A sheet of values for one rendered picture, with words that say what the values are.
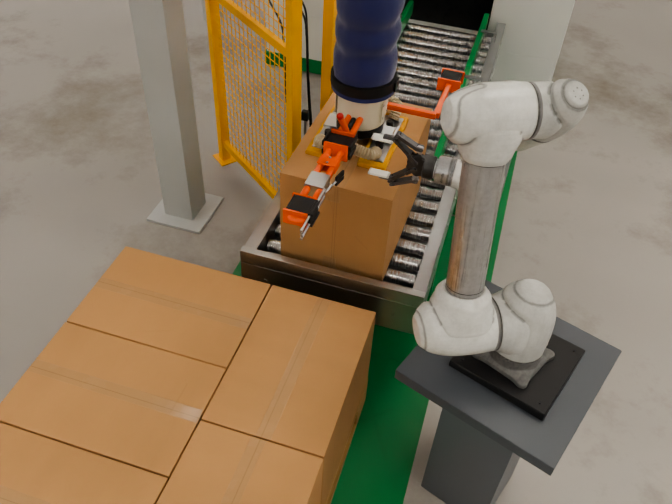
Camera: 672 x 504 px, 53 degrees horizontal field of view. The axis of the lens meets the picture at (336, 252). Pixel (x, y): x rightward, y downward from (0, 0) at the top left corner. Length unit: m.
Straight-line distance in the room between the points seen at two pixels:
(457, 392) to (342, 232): 0.73
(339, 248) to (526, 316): 0.83
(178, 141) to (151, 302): 1.05
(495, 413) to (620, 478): 1.03
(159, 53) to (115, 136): 1.31
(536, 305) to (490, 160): 0.47
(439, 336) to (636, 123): 3.28
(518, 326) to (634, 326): 1.60
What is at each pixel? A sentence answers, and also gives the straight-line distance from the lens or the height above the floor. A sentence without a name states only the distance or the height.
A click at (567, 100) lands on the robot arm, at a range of 1.57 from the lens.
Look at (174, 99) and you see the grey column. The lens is 3.15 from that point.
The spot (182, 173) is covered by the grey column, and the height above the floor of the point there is 0.31.
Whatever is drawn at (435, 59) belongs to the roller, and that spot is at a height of 0.54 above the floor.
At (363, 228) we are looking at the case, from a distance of 2.33.
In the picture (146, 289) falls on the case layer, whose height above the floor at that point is 0.54.
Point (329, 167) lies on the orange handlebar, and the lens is 2.11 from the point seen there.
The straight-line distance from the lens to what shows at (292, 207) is 1.93.
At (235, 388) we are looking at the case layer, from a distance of 2.20.
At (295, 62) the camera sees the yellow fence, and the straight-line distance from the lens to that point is 2.89.
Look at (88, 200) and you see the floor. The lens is 3.83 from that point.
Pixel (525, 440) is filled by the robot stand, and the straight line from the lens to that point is 1.95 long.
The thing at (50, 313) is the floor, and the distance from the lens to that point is 3.29.
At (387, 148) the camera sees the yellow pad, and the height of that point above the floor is 0.97.
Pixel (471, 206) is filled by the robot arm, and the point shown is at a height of 1.33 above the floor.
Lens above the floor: 2.35
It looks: 44 degrees down
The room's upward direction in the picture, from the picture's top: 4 degrees clockwise
